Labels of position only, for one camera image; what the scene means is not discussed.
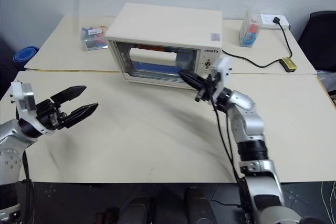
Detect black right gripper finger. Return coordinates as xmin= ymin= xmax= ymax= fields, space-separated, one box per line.
xmin=178 ymin=70 xmax=208 ymax=84
xmin=180 ymin=74 xmax=204 ymax=91

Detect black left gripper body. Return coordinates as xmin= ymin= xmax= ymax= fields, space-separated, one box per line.
xmin=35 ymin=99 xmax=68 ymax=131

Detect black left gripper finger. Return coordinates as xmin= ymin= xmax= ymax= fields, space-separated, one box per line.
xmin=50 ymin=85 xmax=87 ymax=103
xmin=64 ymin=102 xmax=99 ymax=129

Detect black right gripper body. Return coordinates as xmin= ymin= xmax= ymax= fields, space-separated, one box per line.
xmin=195 ymin=75 xmax=219 ymax=103

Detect cream toaster oven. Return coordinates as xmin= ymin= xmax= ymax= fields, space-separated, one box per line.
xmin=104 ymin=2 xmax=224 ymax=90

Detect blue round ribbed bowl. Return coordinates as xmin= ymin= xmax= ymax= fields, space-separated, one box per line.
xmin=13 ymin=46 xmax=40 ymax=63

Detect clear box of colourful items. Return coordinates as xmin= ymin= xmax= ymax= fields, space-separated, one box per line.
xmin=79 ymin=25 xmax=109 ymax=51

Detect dark bulky object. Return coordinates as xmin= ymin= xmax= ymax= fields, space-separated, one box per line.
xmin=0 ymin=34 xmax=27 ymax=99

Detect tall clear box colourful items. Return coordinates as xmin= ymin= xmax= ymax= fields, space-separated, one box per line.
xmin=239 ymin=9 xmax=263 ymax=48

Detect yellow and black inline adapter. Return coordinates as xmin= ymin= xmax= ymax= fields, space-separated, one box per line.
xmin=279 ymin=56 xmax=298 ymax=73

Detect white power strip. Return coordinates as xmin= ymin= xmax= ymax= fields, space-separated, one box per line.
xmin=258 ymin=14 xmax=291 ymax=30

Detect dark rounded shape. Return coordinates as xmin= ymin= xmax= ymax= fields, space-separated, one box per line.
xmin=183 ymin=185 xmax=214 ymax=224

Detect black office chair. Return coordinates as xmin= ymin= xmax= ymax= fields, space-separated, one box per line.
xmin=297 ymin=11 xmax=336 ymax=71

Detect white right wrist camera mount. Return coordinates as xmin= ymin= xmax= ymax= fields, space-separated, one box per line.
xmin=209 ymin=57 xmax=233 ymax=102

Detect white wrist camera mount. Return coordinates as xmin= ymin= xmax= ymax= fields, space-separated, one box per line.
xmin=209 ymin=57 xmax=233 ymax=102
xmin=9 ymin=81 xmax=55 ymax=136

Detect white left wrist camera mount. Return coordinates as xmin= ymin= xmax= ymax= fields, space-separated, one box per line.
xmin=9 ymin=81 xmax=55 ymax=136

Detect cream oven door handle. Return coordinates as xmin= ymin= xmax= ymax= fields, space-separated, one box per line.
xmin=129 ymin=48 xmax=177 ymax=66

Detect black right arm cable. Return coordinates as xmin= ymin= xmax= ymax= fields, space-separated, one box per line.
xmin=208 ymin=95 xmax=250 ymax=224

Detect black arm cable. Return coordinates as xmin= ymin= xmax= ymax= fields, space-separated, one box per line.
xmin=22 ymin=149 xmax=35 ymax=224
xmin=208 ymin=95 xmax=250 ymax=224

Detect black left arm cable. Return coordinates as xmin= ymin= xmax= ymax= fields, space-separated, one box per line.
xmin=22 ymin=149 xmax=35 ymax=224

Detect black oven power cable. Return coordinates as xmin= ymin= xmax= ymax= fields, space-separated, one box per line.
xmin=222 ymin=20 xmax=295 ymax=69

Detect thin white cables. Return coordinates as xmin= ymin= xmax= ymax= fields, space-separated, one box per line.
xmin=321 ymin=180 xmax=336 ymax=224

